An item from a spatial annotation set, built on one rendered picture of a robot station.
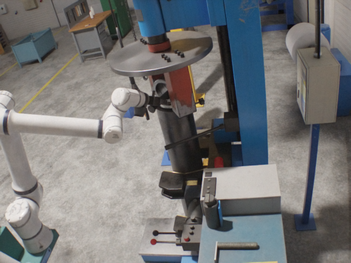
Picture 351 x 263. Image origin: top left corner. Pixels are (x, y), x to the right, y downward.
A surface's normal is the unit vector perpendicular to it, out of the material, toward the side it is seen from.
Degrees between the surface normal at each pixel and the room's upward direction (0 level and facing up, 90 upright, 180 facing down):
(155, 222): 0
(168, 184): 0
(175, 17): 90
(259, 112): 90
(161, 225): 0
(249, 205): 90
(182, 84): 90
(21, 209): 10
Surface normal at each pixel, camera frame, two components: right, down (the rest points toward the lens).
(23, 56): -0.11, 0.58
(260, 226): -0.20, -0.81
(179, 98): 0.36, 0.46
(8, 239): 0.97, -0.08
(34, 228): 0.84, 0.15
